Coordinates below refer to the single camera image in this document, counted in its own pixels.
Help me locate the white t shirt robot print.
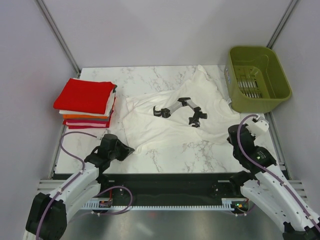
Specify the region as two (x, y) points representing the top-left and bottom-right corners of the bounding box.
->
(122, 65), (241, 153)

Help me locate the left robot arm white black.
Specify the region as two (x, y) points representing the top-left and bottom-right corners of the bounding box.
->
(25, 133), (135, 240)

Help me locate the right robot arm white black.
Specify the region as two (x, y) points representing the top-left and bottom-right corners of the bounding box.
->
(227, 124), (320, 240)

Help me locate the pink red folded shirts bottom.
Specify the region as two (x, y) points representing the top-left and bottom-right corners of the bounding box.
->
(63, 119), (110, 129)

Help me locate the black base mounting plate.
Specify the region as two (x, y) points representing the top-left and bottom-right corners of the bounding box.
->
(98, 173), (243, 206)

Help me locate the orange folded t shirt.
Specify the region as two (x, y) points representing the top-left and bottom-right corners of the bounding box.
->
(62, 105), (115, 119)

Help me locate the red folded t shirt top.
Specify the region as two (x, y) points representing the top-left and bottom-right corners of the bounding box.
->
(53, 78), (116, 115)

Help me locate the olive green plastic basket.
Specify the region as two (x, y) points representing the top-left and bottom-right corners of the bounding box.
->
(224, 45), (292, 114)

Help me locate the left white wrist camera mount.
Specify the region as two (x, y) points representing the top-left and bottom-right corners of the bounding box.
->
(96, 129), (110, 140)

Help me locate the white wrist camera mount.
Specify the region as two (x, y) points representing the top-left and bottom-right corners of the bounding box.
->
(246, 115), (269, 138)
(96, 129), (110, 140)

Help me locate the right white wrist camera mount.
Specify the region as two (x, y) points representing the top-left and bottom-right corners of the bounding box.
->
(246, 115), (269, 138)

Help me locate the white slotted cable duct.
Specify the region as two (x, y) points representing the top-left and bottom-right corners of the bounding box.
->
(81, 198), (249, 211)

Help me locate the aluminium rail base frame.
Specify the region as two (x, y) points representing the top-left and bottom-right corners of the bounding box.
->
(37, 114), (309, 224)

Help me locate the right aluminium frame post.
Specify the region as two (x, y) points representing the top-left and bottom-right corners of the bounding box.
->
(266, 0), (301, 49)

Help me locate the aluminium frame post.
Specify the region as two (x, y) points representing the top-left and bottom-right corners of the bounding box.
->
(266, 0), (301, 49)
(34, 0), (81, 77)

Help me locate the left aluminium frame post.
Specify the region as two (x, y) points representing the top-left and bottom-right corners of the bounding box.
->
(34, 0), (81, 77)

